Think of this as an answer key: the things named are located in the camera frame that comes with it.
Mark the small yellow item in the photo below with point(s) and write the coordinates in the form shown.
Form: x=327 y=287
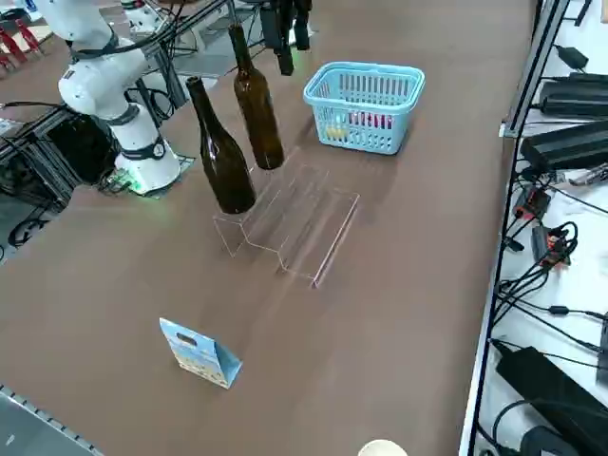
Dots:
x=335 y=131

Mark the black and red module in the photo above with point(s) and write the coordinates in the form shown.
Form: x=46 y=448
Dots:
x=533 y=202

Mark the aluminium frame post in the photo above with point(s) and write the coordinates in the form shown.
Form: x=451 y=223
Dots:
x=535 y=71

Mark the aluminium profile frame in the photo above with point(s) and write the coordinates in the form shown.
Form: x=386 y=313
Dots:
x=43 y=130

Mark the grey metal rail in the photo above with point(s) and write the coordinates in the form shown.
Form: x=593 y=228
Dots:
x=28 y=427

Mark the red cola bottle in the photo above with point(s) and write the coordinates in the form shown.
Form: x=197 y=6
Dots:
x=375 y=121

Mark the black and orange connector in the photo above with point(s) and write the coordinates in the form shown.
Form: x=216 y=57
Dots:
x=553 y=247

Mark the small black power adapter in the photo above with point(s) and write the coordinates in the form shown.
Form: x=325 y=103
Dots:
x=575 y=58

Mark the white paper cup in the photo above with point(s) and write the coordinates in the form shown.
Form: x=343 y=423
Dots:
x=381 y=449

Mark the red metal stand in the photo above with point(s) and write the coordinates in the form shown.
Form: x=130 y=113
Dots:
x=14 y=43

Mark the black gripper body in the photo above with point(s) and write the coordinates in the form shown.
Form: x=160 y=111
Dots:
x=285 y=5

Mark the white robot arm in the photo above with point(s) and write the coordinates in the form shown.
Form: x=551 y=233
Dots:
x=138 y=142

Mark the white rounded machine part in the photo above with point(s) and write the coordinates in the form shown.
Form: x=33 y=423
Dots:
x=138 y=15

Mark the light blue plastic basket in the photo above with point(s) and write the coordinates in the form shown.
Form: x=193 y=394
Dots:
x=356 y=145

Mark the blue printed packet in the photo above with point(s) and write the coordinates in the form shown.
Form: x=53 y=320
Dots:
x=195 y=351

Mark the brown high-shoulder wine bottle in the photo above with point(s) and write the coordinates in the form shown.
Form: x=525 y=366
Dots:
x=259 y=119

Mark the brown sloped-shoulder wine bottle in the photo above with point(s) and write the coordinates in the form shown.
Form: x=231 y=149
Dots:
x=228 y=176

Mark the clear acrylic stepped shelf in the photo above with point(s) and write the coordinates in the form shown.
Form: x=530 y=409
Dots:
x=304 y=223

